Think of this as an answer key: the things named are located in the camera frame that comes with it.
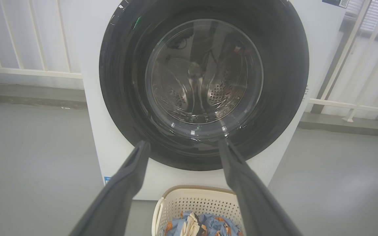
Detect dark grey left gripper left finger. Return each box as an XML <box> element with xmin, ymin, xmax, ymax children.
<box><xmin>69</xmin><ymin>140</ymin><xmax>151</xmax><ymax>236</ymax></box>

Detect white metal railing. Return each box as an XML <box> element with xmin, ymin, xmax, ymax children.
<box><xmin>309</xmin><ymin>0</ymin><xmax>378</xmax><ymax>123</ymax></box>
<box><xmin>0</xmin><ymin>0</ymin><xmax>83</xmax><ymax>79</ymax></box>

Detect white front-load washing machine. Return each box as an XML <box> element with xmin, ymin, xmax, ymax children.
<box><xmin>79</xmin><ymin>0</ymin><xmax>350</xmax><ymax>201</ymax></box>

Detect cream white garment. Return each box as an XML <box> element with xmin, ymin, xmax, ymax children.
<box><xmin>180</xmin><ymin>212</ymin><xmax>200</xmax><ymax>236</ymax></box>

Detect blue QR code sticker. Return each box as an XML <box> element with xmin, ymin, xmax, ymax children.
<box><xmin>322</xmin><ymin>0</ymin><xmax>349</xmax><ymax>8</ymax></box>

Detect blue bear-print garment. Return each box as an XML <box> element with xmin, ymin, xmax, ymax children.
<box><xmin>160</xmin><ymin>211</ymin><xmax>243</xmax><ymax>236</ymax></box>

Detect cream perforated laundry basket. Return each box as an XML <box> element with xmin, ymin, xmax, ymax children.
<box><xmin>152</xmin><ymin>186</ymin><xmax>246</xmax><ymax>236</ymax></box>

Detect black round glass washer door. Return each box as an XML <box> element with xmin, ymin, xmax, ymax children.
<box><xmin>99</xmin><ymin>0</ymin><xmax>309</xmax><ymax>171</ymax></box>

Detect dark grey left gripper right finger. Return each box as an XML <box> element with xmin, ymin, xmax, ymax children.
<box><xmin>218</xmin><ymin>138</ymin><xmax>303</xmax><ymax>236</ymax></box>

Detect steel perforated washer drum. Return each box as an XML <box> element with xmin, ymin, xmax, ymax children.
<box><xmin>150</xmin><ymin>23</ymin><xmax>258</xmax><ymax>123</ymax></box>

